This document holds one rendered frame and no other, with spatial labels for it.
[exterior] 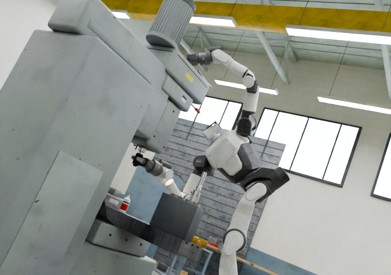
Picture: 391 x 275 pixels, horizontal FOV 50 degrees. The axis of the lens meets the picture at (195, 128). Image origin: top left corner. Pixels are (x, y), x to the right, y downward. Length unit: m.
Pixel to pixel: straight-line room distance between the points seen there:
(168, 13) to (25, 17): 7.33
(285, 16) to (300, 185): 4.23
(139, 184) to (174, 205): 6.47
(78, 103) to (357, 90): 9.41
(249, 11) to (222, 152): 5.50
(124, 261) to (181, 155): 9.13
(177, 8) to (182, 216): 1.20
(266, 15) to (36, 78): 6.16
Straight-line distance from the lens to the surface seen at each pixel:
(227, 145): 2.72
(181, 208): 2.25
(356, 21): 7.26
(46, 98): 1.91
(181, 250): 2.19
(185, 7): 2.60
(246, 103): 2.72
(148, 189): 8.66
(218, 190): 10.73
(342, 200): 9.91
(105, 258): 2.43
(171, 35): 2.51
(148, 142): 2.49
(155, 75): 2.40
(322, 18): 7.44
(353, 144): 10.22
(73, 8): 2.09
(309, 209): 9.99
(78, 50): 1.93
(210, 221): 10.61
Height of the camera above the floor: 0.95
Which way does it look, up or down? 13 degrees up
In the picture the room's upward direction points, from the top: 23 degrees clockwise
